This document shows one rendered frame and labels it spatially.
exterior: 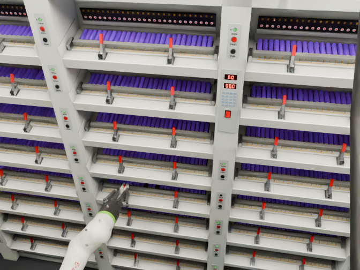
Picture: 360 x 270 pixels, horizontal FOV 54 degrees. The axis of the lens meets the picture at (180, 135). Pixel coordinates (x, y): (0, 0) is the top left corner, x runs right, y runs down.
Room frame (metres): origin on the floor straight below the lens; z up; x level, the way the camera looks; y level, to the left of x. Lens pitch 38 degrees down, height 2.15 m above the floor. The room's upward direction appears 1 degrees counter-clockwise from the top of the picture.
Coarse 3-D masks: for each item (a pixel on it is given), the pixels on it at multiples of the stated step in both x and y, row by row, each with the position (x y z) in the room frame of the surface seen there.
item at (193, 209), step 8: (96, 184) 1.31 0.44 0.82; (96, 192) 1.28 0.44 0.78; (104, 192) 1.30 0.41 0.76; (136, 192) 1.29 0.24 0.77; (208, 192) 1.26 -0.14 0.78; (96, 200) 1.26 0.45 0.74; (136, 200) 1.24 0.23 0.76; (144, 200) 1.24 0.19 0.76; (152, 200) 1.24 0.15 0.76; (160, 200) 1.23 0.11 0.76; (168, 200) 1.23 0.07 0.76; (192, 200) 1.22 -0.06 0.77; (200, 200) 1.22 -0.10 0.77; (208, 200) 1.20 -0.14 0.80; (144, 208) 1.22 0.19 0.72; (152, 208) 1.21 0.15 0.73; (160, 208) 1.20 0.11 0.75; (168, 208) 1.19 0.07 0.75; (184, 208) 1.18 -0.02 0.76; (192, 208) 1.18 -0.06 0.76; (200, 208) 1.18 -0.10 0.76; (208, 208) 1.18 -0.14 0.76; (200, 216) 1.16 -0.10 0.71; (208, 216) 1.15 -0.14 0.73
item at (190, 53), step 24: (72, 24) 1.39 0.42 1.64; (96, 24) 1.42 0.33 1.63; (120, 24) 1.40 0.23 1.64; (144, 24) 1.38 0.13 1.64; (168, 24) 1.36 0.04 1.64; (192, 24) 1.34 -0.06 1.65; (72, 48) 1.32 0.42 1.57; (96, 48) 1.29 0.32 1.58; (120, 48) 1.29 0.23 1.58; (144, 48) 1.27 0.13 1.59; (168, 48) 1.25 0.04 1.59; (192, 48) 1.23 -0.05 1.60; (216, 48) 1.22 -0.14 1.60; (144, 72) 1.21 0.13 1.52; (168, 72) 1.19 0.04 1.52; (192, 72) 1.17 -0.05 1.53; (216, 72) 1.15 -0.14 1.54
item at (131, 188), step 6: (108, 186) 1.32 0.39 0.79; (114, 186) 1.31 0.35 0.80; (120, 186) 1.31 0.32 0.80; (132, 186) 1.30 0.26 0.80; (138, 186) 1.30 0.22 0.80; (132, 192) 1.28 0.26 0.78; (144, 192) 1.28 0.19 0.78; (150, 192) 1.28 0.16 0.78; (156, 192) 1.27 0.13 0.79; (162, 192) 1.26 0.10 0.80; (168, 192) 1.26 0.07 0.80; (174, 192) 1.26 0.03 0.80; (180, 192) 1.25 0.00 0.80; (186, 198) 1.23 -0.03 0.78; (198, 198) 1.23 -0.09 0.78; (204, 198) 1.22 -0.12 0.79
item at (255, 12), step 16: (0, 0) 1.52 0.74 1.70; (16, 0) 1.51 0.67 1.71; (80, 16) 1.45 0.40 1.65; (256, 16) 1.32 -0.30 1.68; (288, 16) 1.30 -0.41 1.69; (304, 16) 1.29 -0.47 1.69; (320, 16) 1.28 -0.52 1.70; (336, 16) 1.27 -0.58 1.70; (352, 16) 1.25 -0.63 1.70; (256, 32) 1.32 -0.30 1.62
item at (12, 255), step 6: (0, 216) 1.44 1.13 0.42; (0, 234) 1.40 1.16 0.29; (6, 234) 1.42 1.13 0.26; (6, 240) 1.40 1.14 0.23; (0, 246) 1.41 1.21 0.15; (6, 246) 1.40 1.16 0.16; (6, 252) 1.40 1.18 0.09; (12, 252) 1.40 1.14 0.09; (6, 258) 1.41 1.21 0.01; (12, 258) 1.40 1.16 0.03
